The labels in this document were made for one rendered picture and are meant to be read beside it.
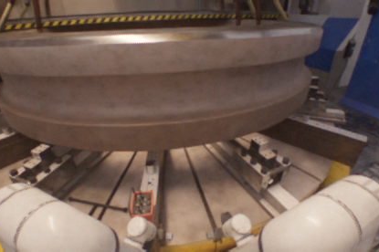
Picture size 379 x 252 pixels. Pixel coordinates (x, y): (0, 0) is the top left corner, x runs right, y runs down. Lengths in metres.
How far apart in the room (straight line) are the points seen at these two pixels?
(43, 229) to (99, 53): 1.23
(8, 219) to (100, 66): 1.18
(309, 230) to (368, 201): 0.15
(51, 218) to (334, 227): 0.51
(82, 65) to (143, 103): 0.52
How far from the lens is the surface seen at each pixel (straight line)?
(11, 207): 0.54
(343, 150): 2.91
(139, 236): 0.99
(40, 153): 2.23
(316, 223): 0.45
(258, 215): 2.03
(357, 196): 0.53
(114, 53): 1.48
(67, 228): 0.45
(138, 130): 1.64
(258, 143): 1.94
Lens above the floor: 1.90
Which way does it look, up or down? 30 degrees down
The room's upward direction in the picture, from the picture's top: 1 degrees counter-clockwise
